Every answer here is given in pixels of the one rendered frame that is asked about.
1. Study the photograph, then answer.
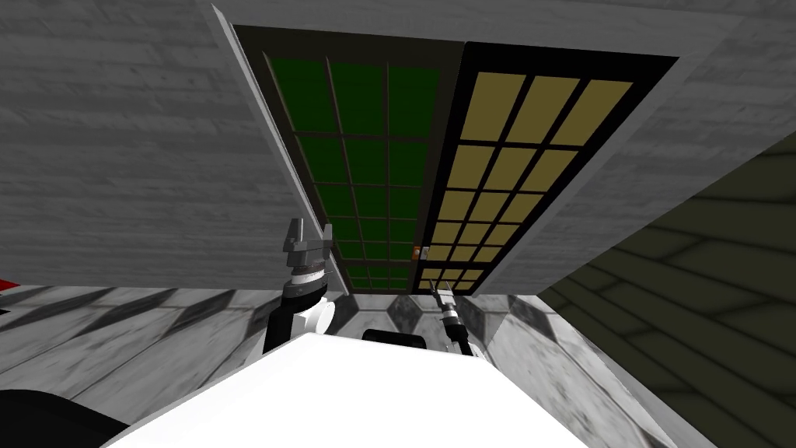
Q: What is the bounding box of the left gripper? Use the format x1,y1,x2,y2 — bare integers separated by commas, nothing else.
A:
282,217,334,271

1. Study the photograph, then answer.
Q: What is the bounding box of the green glass pane door leaf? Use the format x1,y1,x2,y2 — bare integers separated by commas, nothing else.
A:
231,24,466,294

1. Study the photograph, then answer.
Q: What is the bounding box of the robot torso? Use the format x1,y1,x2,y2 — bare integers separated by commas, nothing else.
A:
101,327,590,448

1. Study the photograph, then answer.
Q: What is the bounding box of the yellow glass pane door leaf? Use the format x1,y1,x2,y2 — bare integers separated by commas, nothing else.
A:
410,41,679,297

